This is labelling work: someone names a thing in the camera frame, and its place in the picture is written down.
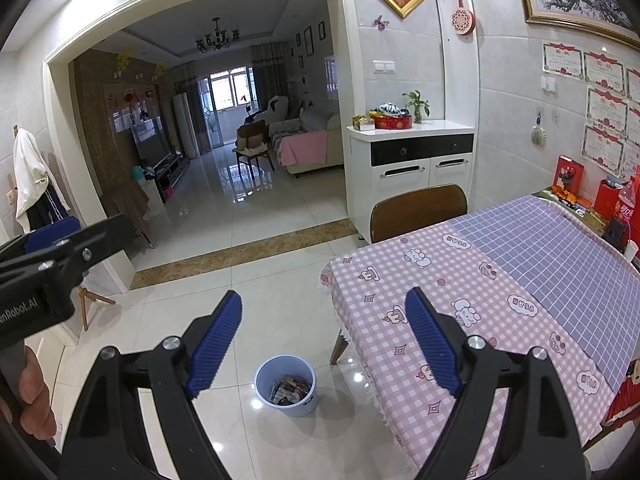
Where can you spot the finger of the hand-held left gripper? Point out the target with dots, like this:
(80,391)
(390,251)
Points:
(52,232)
(107,240)

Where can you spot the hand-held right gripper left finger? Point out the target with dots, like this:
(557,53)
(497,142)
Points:
(215,342)

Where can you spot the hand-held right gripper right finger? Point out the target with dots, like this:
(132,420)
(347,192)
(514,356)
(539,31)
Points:
(432,340)

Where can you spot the blue plastic bucket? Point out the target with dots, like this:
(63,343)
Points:
(265,395)

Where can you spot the printed wrapper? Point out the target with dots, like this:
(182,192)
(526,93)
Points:
(282,394)

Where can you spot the brown snack wrapper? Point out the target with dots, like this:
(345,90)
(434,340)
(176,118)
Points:
(298,385)

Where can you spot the person's left hand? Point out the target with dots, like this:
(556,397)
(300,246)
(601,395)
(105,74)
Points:
(37,400)

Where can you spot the brown draped cloth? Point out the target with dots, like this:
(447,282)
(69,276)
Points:
(127,210)

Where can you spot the wooden coat rack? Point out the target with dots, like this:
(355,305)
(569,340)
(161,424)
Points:
(87,305)

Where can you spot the hanging white and black clothes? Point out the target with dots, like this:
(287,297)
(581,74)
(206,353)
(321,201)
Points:
(32,175)

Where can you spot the pink and lilac checked tablecloth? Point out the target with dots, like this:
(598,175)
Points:
(450,270)

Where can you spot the teal plastic container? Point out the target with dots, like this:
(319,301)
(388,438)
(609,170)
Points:
(137,174)

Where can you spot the dark television stand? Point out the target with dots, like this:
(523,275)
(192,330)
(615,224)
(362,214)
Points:
(170,175)

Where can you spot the flat screen television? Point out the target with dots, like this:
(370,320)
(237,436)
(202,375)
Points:
(150,144)

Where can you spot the brown wooden chair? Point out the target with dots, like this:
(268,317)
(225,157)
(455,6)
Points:
(415,215)

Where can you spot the white standing air conditioner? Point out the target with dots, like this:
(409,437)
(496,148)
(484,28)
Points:
(185,125)

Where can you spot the white sideboard cabinet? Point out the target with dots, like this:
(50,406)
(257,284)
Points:
(415,185)

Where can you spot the dark wooden armchair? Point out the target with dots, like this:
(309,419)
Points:
(252,135)

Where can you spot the orange boxes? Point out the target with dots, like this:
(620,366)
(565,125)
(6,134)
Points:
(561,194)

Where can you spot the balcony window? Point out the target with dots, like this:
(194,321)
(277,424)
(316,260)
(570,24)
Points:
(232,87)

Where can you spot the red printed bag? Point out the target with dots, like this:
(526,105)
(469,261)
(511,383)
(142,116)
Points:
(625,395)

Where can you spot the pink blanket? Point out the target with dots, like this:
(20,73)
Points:
(302,150)

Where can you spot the black box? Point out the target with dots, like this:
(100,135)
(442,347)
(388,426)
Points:
(615,232)

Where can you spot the red gift box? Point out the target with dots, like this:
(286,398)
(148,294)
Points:
(570,175)

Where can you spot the white paper cup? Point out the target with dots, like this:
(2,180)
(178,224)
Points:
(631,250)

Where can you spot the red round tin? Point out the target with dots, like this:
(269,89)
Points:
(394,122)

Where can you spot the beige sofa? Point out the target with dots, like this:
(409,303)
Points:
(330,140)

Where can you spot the yellow snack box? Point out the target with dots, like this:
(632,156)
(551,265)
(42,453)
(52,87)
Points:
(363,124)

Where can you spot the black chandelier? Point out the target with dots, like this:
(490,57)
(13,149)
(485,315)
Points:
(217,40)

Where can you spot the grey window curtain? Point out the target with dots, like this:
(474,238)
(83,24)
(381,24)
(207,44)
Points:
(270,75)

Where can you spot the blue patterned bag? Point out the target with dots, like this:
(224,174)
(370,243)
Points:
(391,110)

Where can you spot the cola bottle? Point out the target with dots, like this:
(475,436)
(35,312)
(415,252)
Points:
(627,207)

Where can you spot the small green potted plant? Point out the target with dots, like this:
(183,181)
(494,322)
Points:
(417,102)

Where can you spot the group of award certificates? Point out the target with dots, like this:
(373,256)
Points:
(605,110)

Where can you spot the white wall socket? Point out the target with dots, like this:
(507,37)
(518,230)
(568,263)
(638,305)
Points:
(10,196)

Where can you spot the yellow flower wall decoration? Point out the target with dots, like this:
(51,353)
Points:
(158,72)
(125,62)

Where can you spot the double white light switch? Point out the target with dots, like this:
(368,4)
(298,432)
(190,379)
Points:
(384,66)

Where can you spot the tall black picture frame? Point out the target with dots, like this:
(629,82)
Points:
(308,40)

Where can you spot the small black picture frame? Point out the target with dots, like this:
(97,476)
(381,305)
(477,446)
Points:
(321,30)

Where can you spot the red fan wall ornament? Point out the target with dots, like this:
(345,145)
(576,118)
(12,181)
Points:
(461,20)

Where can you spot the butterfly wall decal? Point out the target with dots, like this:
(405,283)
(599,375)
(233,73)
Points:
(381,22)

